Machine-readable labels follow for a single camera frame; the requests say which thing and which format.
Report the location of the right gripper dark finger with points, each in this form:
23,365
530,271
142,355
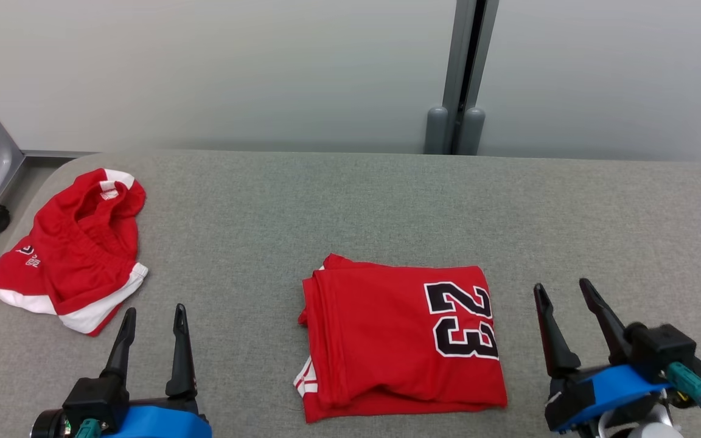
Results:
606,322
557,347

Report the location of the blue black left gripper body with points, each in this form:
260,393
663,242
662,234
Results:
162,423

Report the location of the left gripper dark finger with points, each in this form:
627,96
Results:
122,350
182,365

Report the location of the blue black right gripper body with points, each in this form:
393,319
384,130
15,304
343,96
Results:
606,389

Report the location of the red shorts white trim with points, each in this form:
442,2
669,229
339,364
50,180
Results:
76,255

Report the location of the red jersey number 23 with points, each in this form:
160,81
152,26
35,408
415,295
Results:
387,347

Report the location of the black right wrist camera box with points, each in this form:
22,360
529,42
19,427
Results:
664,344

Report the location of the grey partition post two feet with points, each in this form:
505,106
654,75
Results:
457,73

